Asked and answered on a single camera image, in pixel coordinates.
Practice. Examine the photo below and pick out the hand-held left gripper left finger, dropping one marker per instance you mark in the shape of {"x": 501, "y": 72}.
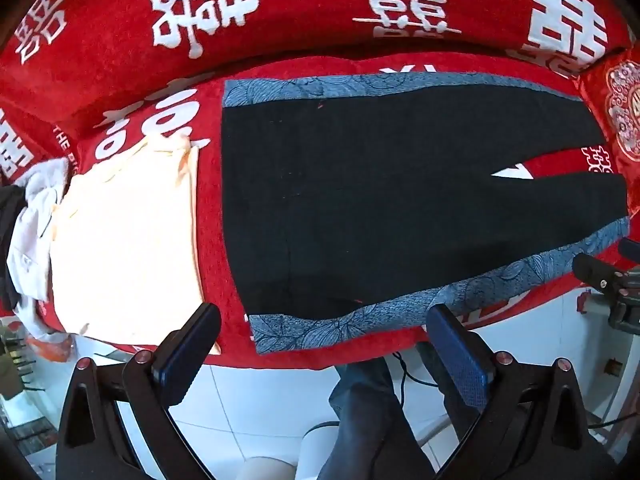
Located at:
{"x": 187, "y": 355}

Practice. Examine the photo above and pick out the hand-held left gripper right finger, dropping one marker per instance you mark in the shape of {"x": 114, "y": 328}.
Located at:
{"x": 460, "y": 360}

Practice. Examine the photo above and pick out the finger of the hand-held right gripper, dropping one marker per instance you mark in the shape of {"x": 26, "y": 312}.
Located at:
{"x": 631, "y": 250}
{"x": 597, "y": 272}

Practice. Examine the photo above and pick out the black pants with grey trim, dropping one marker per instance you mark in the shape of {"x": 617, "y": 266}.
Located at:
{"x": 370, "y": 200}

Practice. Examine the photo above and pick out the person's leg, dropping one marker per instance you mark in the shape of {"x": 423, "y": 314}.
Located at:
{"x": 375, "y": 430}

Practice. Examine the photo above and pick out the cream folded garment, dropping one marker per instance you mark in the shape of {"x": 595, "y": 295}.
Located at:
{"x": 125, "y": 245}

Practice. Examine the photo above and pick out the orange bag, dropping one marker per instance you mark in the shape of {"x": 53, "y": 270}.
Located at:
{"x": 50, "y": 350}

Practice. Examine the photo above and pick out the red embroidered cushion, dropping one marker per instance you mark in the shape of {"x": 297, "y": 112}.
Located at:
{"x": 617, "y": 105}

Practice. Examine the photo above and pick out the white garment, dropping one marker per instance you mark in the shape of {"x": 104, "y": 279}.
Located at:
{"x": 32, "y": 240}

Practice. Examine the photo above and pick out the dark cloth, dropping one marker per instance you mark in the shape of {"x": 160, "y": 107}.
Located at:
{"x": 9, "y": 230}

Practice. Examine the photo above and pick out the red printed blanket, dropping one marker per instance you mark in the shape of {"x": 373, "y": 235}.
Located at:
{"x": 320, "y": 15}

